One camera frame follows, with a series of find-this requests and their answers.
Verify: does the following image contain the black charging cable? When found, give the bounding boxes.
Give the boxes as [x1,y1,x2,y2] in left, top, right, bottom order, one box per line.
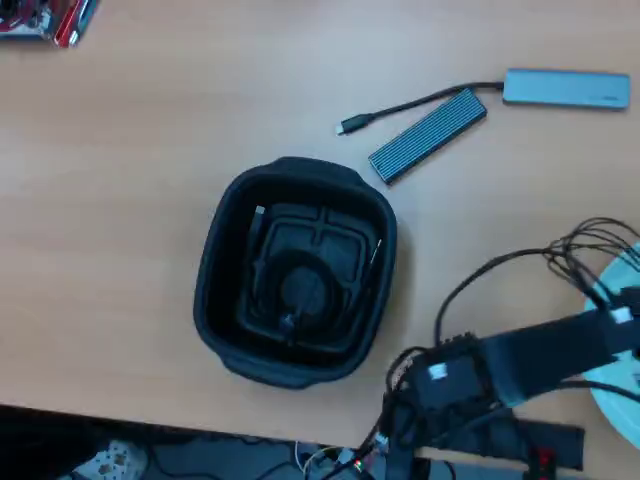
[247,204,384,347]

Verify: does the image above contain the black square bowl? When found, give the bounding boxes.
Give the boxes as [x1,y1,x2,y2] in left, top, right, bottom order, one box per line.
[193,156,399,390]

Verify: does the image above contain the black robot wiring bundle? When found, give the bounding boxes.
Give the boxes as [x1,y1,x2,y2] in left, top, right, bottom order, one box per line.
[359,216,640,454]

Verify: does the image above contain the white perforated shoe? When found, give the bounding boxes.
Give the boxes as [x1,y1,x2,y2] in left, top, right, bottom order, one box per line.
[67,439,150,480]

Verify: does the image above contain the red table clamp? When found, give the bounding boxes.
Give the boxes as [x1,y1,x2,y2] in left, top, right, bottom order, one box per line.
[528,447,557,480]

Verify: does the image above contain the red flat box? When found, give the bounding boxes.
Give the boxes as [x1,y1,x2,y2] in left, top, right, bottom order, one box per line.
[53,0,101,50]

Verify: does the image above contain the light blue plate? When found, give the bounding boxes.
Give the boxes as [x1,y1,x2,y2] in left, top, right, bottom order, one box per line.
[582,239,640,451]

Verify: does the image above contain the red and white box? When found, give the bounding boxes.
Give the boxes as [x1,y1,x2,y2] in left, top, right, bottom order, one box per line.
[0,0,55,41]

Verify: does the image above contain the dark ribbed SSD enclosure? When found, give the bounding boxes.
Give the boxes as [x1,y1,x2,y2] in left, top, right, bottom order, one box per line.
[368,88,488,187]

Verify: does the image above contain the yellow and white loose wires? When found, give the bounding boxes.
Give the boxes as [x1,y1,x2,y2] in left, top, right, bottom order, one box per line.
[292,439,384,480]

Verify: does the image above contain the grey USB hub with cable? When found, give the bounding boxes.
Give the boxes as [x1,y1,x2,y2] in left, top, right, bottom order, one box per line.
[335,68,632,137]

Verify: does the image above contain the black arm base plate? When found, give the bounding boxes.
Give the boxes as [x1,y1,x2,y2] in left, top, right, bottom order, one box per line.
[382,389,586,472]

